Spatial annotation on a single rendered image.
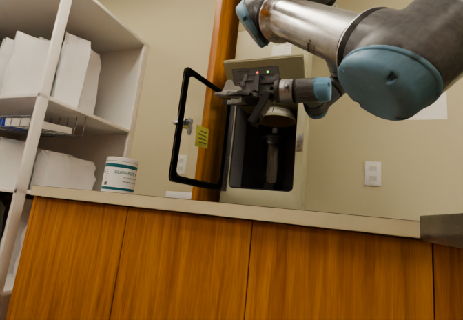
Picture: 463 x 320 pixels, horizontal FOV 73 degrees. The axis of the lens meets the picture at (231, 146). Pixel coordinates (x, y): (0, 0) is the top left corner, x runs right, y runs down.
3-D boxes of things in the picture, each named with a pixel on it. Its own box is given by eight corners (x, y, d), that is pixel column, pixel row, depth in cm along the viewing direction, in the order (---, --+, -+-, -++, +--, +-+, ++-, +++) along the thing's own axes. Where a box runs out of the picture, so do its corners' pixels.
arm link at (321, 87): (331, 107, 96) (329, 95, 89) (295, 108, 100) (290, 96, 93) (332, 84, 98) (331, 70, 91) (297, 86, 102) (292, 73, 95)
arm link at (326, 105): (341, 104, 107) (340, 89, 97) (315, 125, 108) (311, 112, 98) (325, 90, 110) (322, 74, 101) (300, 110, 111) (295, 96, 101)
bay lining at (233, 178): (247, 192, 148) (253, 120, 155) (302, 196, 138) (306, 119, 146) (228, 185, 126) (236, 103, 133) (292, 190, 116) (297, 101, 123)
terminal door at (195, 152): (221, 192, 124) (231, 96, 132) (169, 181, 99) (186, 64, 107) (219, 191, 125) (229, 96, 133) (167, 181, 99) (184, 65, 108)
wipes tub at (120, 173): (115, 194, 140) (120, 161, 143) (139, 196, 135) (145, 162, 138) (93, 191, 128) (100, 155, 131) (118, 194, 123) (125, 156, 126)
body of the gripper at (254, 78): (249, 83, 108) (283, 81, 103) (247, 107, 106) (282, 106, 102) (241, 74, 101) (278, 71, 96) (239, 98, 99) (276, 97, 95)
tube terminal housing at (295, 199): (239, 207, 148) (253, 58, 164) (309, 214, 136) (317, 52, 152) (218, 204, 125) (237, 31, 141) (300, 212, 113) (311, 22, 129)
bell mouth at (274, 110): (261, 127, 147) (262, 116, 148) (299, 127, 140) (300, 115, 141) (249, 115, 131) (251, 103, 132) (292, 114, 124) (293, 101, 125)
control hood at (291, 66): (230, 94, 135) (233, 72, 137) (306, 90, 123) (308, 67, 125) (220, 83, 125) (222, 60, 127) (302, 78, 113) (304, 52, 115)
